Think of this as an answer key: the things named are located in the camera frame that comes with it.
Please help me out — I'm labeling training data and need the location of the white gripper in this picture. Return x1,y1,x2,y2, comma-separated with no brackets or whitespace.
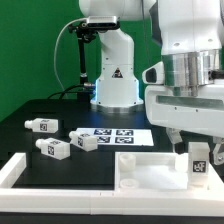
145,84,224,165

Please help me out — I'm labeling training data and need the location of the white square tabletop part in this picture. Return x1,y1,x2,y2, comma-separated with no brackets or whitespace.
113,151,224,192

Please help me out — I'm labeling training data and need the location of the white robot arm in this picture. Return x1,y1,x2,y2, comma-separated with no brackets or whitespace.
79,0,224,165

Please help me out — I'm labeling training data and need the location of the white U-shaped obstacle fence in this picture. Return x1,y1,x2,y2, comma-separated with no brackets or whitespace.
0,153,224,217

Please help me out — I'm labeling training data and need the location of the white sheet with tags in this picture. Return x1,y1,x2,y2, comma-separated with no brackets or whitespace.
78,128,154,146

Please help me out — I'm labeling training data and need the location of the black camera stand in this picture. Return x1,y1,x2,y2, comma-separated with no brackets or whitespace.
69,22,97,102

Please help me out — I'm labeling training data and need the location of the grey cable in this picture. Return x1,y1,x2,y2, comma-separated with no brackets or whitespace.
53,17,88,92

